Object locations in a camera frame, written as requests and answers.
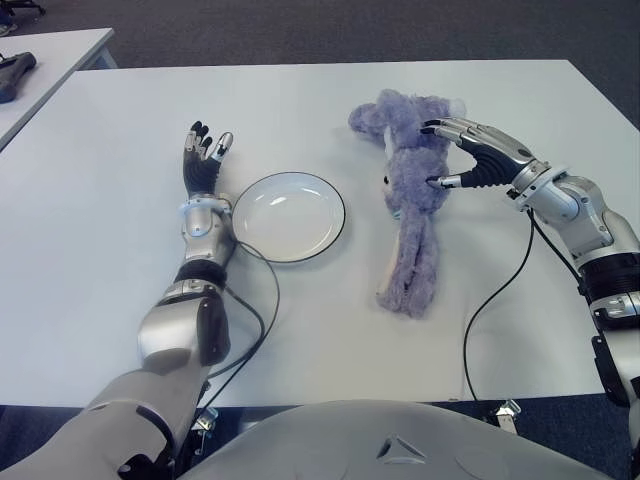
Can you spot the purple plush bunny doll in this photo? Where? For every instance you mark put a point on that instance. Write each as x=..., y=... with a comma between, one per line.
x=415, y=165

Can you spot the white side table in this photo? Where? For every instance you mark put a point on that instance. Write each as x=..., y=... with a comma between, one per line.
x=60, y=55

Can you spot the metal table clamp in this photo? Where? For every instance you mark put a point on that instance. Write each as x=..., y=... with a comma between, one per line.
x=507, y=415
x=205, y=420

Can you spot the black office chair base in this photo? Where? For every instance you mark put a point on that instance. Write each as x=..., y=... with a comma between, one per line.
x=22, y=6

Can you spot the white plate with black rim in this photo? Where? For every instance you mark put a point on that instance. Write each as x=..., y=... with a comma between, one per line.
x=290, y=217

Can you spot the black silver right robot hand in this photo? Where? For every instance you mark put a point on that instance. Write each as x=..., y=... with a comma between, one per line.
x=495, y=160

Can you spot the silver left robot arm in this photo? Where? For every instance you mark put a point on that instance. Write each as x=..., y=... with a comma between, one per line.
x=175, y=325

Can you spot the black handheld device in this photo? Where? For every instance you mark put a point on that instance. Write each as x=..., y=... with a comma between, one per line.
x=12, y=75

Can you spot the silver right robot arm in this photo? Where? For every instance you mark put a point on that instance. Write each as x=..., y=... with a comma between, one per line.
x=590, y=220

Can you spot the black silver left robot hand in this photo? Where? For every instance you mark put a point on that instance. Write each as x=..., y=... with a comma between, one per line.
x=202, y=170

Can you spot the grey robot torso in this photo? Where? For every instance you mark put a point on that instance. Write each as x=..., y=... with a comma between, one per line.
x=350, y=450

